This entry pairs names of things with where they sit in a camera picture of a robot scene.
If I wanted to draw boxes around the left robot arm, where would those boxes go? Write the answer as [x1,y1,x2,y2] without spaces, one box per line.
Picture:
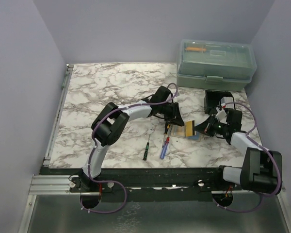
[81,83,185,192]

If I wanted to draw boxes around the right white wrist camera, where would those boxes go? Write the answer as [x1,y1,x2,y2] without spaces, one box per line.
[215,103,226,121]

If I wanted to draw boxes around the black yellow screwdriver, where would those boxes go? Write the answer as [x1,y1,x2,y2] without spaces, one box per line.
[164,122,171,135]

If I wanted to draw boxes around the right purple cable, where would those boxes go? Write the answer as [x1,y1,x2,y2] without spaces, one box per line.
[215,101,283,212]

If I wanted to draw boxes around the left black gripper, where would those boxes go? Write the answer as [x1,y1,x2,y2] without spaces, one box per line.
[158,101,184,126]

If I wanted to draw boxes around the white cards in stand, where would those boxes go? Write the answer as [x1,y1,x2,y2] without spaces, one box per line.
[221,97,234,104]

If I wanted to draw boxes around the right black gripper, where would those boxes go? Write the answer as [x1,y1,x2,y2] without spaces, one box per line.
[193,115,229,137]

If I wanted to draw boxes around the blue red screwdriver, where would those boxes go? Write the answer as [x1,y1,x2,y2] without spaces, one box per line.
[160,133,170,159]

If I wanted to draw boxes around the black front mounting bar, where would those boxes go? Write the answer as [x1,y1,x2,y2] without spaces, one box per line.
[40,167,240,202]

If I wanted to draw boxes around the orange tool inside toolbox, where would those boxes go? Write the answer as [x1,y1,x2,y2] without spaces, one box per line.
[185,47,207,52]

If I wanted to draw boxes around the translucent green toolbox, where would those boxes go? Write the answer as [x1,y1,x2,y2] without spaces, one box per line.
[177,39,257,91]

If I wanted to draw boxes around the gold black credit card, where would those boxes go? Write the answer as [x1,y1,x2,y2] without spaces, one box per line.
[185,120,195,137]

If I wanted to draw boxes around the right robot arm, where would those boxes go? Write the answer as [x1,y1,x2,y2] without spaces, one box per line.
[194,108,282,196]

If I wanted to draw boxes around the aluminium rail frame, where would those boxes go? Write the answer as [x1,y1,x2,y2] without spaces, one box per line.
[20,63,291,233]

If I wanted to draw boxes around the small green black screwdriver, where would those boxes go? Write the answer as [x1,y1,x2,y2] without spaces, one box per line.
[143,135,151,161]

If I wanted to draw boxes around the black card stand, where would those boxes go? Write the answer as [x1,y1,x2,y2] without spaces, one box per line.
[203,90,235,115]

